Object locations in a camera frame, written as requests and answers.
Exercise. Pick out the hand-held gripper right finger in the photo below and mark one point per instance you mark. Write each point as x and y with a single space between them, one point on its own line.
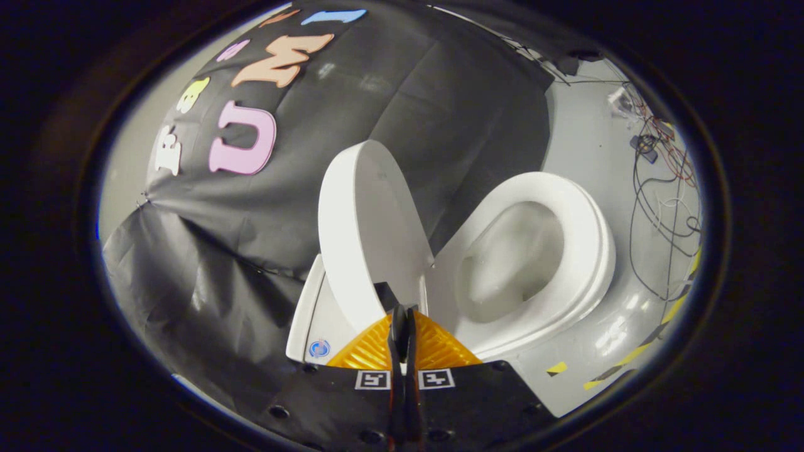
465 408

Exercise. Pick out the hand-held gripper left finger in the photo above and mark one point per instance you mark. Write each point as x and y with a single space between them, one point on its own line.
352 408

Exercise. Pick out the white toilet lid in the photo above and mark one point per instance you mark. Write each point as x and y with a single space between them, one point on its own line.
370 238

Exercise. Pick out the small yellow black tape piece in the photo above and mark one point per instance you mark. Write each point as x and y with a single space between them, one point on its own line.
556 368

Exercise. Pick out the long yellow black tape strip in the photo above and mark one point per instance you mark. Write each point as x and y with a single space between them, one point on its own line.
628 361

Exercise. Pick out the black backdrop cloth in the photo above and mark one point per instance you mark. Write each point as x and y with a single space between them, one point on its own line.
440 125

